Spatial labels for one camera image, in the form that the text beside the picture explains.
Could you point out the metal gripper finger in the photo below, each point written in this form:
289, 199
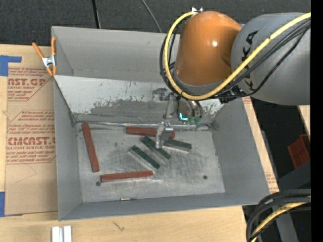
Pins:
168, 133
160, 137

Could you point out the dark green flat block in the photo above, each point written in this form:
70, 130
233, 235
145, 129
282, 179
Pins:
151, 144
179, 145
145, 157

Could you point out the red-brown flat block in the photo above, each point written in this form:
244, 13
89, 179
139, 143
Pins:
90, 147
141, 131
126, 176

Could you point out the grey metal bin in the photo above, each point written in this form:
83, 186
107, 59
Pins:
176, 170

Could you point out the brown cardboard board, red print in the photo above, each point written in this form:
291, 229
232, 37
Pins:
30, 125

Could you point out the black cylinder on white bracket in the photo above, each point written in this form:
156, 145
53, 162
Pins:
230, 96

